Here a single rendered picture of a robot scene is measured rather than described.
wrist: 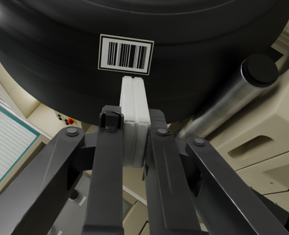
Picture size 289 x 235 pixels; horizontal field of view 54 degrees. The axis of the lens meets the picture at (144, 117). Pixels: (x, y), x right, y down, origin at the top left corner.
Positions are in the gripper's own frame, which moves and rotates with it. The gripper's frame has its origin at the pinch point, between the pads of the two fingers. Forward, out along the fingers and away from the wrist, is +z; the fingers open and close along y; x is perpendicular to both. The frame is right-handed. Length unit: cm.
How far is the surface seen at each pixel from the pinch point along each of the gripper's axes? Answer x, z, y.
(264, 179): -33, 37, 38
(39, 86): -8.9, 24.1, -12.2
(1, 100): -180, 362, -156
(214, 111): -9.0, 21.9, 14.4
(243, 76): -1.2, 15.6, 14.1
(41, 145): -45, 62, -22
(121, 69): -2.0, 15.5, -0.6
